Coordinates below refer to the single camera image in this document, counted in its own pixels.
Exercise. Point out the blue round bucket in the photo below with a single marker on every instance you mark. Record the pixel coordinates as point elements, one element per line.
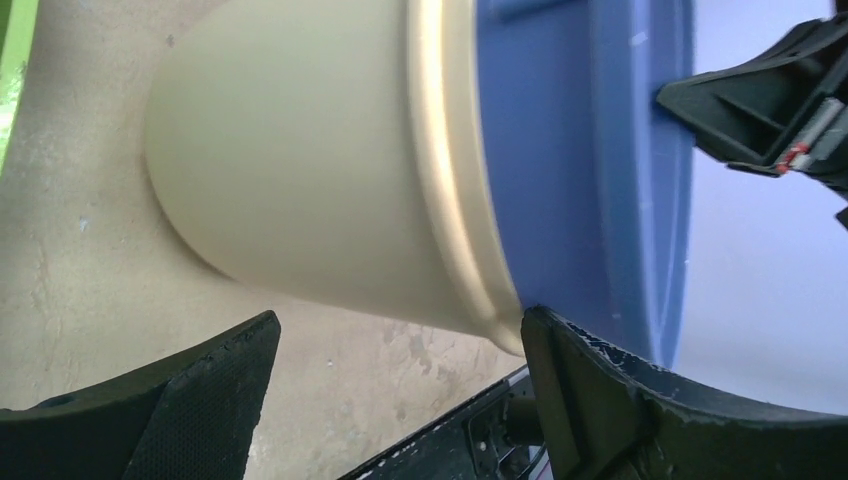
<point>590,180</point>

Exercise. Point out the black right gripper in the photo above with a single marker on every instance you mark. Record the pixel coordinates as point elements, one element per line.
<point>783,111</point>

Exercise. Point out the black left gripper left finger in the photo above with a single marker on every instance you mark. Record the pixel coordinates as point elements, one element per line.
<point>190,415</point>

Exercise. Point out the cream printed bucket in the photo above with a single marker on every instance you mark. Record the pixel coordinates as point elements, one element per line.
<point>333,151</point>

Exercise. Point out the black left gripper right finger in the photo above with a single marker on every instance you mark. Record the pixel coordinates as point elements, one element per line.
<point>605,413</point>

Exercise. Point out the lime green tray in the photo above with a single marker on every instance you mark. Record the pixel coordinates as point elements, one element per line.
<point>18,21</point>

